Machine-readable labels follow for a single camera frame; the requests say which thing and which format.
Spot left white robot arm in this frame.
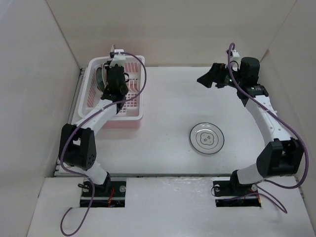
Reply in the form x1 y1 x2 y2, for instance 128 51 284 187
58 65 128 196

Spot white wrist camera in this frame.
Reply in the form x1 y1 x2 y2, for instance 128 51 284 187
109 44 126 68
226 49 240 61

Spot pink white dish rack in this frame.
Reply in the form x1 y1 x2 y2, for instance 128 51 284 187
77 56 145 128

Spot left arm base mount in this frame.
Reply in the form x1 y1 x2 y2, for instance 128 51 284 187
78 181 126 208

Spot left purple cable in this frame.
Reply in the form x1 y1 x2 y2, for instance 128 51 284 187
60 52 148 236

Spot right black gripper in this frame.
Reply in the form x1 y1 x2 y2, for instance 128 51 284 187
197 63 244 89

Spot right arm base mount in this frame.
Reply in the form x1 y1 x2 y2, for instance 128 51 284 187
211 179 261 207

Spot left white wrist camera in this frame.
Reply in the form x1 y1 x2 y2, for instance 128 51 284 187
109 44 126 68

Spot white grey pattern plate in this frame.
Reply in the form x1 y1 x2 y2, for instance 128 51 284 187
189 122 225 155

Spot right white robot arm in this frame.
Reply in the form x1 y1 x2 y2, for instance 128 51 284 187
197 57 304 197

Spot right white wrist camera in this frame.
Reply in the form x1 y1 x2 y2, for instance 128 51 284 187
226 49 240 61

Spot blue patterned small plate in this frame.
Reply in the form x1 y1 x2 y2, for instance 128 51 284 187
96 67 105 92

